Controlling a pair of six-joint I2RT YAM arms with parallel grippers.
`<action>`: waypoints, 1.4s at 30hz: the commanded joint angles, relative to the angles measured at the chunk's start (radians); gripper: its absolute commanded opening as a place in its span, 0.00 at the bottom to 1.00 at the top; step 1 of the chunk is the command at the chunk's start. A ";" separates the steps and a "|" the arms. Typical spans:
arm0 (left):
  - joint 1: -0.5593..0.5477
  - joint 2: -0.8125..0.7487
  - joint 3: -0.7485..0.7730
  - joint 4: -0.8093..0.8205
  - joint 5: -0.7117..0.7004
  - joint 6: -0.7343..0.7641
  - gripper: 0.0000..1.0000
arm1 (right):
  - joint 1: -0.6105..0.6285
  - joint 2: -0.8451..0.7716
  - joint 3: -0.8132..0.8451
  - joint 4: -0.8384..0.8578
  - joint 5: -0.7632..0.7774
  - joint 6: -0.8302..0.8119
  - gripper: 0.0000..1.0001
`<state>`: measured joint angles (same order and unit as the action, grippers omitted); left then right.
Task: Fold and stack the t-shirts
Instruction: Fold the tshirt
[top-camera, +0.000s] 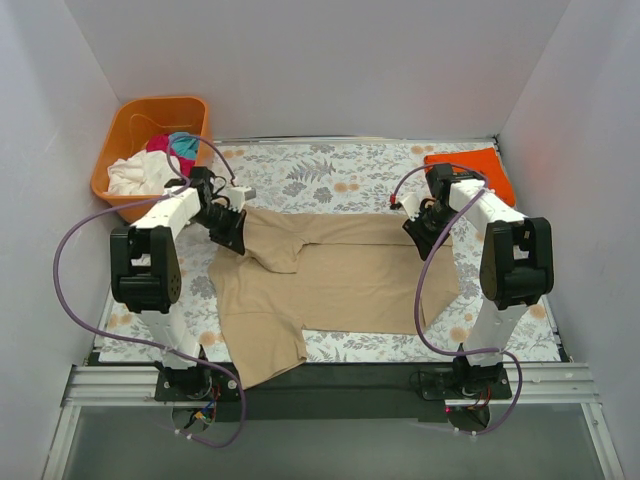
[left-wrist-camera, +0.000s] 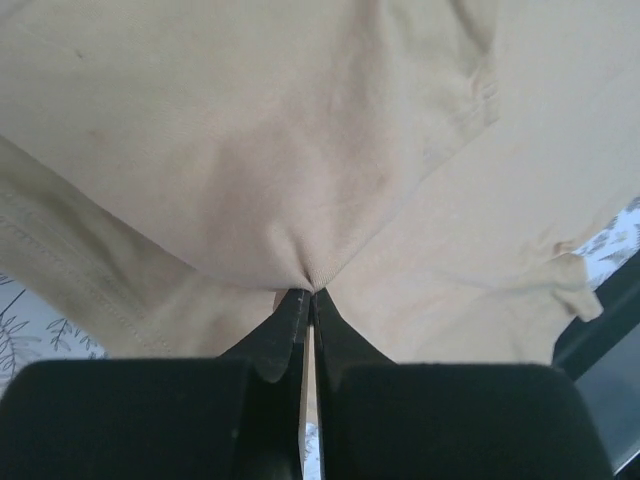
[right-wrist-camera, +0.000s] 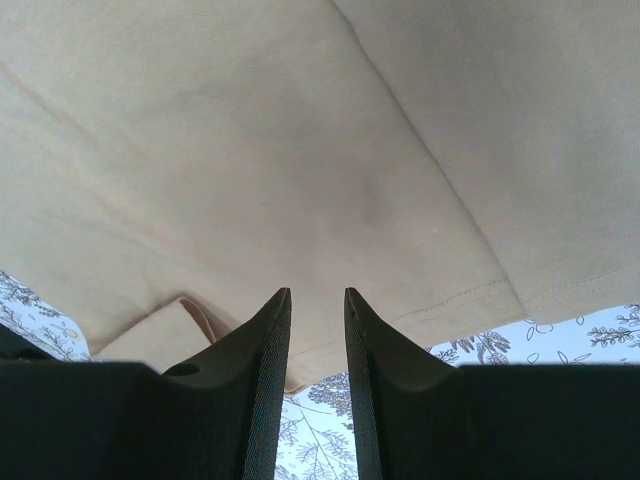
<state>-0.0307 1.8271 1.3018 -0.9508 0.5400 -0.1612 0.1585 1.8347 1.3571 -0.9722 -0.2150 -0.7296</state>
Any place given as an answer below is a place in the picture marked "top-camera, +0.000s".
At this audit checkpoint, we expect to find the beige t-shirt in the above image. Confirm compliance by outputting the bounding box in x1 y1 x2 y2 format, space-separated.
209 209 459 388

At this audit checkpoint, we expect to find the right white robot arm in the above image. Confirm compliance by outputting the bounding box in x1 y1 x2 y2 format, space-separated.
389 163 554 401

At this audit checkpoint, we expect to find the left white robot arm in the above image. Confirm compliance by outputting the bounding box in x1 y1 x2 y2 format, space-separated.
110 167 256 400

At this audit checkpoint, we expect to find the teal t-shirt in basket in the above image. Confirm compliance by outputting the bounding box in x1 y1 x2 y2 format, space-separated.
168 132 200 161

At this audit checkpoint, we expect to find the folded orange t-shirt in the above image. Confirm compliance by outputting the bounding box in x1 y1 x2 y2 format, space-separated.
424 147 516 207

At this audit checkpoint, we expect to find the magenta t-shirt in basket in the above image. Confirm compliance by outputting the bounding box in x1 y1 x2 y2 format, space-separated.
145 134 196 176

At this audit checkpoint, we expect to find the white t-shirt in basket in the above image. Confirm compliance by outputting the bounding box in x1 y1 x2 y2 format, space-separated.
106 150 180 196

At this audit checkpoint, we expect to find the orange plastic basket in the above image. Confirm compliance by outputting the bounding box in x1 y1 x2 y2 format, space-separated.
90 96 212 223

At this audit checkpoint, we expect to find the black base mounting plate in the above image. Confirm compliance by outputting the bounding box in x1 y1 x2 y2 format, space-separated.
154 362 516 422

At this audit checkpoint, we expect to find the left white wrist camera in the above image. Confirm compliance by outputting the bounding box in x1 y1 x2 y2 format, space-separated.
226 186 256 212

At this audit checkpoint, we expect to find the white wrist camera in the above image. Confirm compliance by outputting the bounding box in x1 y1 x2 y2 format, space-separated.
390 193 422 221
226 186 256 212

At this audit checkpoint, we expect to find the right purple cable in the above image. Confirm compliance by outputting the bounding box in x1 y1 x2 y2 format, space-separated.
388 162 524 437

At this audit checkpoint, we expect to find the purple cable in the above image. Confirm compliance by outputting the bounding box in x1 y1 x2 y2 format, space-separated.
388 162 524 437
52 132 249 447

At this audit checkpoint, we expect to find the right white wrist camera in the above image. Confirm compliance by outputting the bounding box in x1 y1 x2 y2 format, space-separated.
390 193 422 221

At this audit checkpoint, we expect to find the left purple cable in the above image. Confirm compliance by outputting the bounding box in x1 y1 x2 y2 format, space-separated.
52 132 249 447

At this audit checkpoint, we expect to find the aluminium frame rail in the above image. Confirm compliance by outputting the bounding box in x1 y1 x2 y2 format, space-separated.
62 363 601 406

